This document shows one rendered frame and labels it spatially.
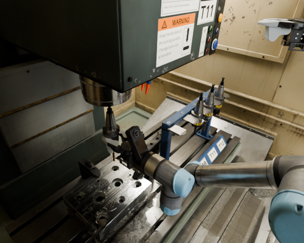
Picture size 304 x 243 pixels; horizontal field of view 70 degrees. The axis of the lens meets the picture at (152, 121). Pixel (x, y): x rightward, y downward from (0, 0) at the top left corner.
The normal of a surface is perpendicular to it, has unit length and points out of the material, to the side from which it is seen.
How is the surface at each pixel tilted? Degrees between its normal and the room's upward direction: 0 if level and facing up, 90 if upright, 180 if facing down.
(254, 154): 24
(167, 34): 90
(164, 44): 90
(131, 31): 90
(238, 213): 8
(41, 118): 90
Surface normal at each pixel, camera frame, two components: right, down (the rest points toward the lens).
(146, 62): 0.77, 0.38
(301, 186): -0.27, -0.91
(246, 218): 0.12, -0.88
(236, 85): -0.63, 0.41
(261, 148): -0.22, -0.58
